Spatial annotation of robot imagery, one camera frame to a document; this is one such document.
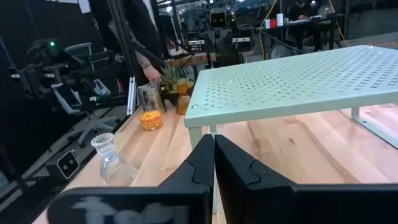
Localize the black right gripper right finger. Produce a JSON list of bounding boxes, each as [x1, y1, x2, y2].
[[214, 134, 398, 224]]

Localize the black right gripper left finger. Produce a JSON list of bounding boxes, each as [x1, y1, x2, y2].
[[47, 133, 215, 224]]

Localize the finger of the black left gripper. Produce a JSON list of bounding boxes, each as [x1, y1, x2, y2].
[[205, 30, 223, 54], [223, 30, 244, 54]]

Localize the amber glass candle holder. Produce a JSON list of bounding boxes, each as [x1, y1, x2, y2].
[[175, 81, 192, 116]]

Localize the silver scented candle can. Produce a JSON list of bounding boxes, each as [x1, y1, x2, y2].
[[136, 83, 166, 113]]

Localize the orange patterned candle tin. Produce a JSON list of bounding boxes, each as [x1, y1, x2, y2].
[[139, 110, 164, 131]]

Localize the clear ribbed glass candle holder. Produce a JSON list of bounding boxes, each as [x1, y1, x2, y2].
[[90, 132, 138, 187]]

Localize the wooden background table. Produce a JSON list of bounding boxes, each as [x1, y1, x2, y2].
[[164, 52, 218, 68]]

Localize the potted succulent plant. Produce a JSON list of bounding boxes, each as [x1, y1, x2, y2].
[[159, 64, 196, 107]]

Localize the round floor fan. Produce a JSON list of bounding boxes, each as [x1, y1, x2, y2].
[[268, 41, 295, 60]]

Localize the person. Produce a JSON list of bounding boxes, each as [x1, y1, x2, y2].
[[107, 0, 164, 85], [287, 0, 318, 50]]

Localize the green perforated metal shelf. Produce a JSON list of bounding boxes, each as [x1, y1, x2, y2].
[[184, 44, 398, 215]]

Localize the silver aluminium extrusion bar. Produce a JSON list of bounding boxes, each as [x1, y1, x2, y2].
[[126, 76, 137, 116]]

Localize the black background table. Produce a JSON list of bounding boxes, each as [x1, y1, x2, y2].
[[257, 14, 346, 52]]

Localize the grey office chair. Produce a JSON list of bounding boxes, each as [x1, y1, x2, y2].
[[63, 42, 123, 149]]

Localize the black table-level camera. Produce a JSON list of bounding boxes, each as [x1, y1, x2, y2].
[[45, 149, 81, 182]]

